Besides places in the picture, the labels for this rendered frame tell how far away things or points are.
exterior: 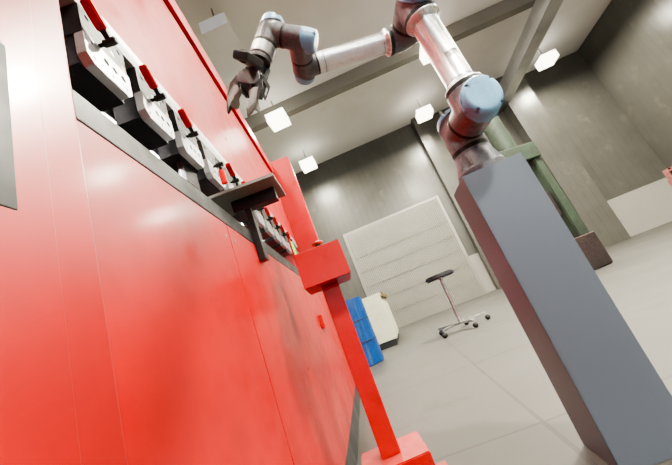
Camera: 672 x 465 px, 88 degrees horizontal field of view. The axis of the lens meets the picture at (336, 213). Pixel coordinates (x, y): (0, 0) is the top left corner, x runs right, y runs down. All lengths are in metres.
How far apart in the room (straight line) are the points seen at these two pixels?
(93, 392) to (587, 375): 1.02
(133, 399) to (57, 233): 0.23
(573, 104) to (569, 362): 12.22
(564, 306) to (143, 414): 0.93
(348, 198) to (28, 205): 10.88
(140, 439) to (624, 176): 12.53
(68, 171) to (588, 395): 1.07
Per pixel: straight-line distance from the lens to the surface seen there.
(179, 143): 1.22
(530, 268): 1.05
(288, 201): 3.46
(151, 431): 0.43
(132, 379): 0.42
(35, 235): 0.21
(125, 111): 1.09
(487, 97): 1.07
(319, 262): 1.15
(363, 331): 4.47
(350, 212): 10.90
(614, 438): 1.13
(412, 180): 11.08
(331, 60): 1.30
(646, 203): 12.61
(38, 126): 0.25
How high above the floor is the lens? 0.50
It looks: 18 degrees up
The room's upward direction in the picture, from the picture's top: 22 degrees counter-clockwise
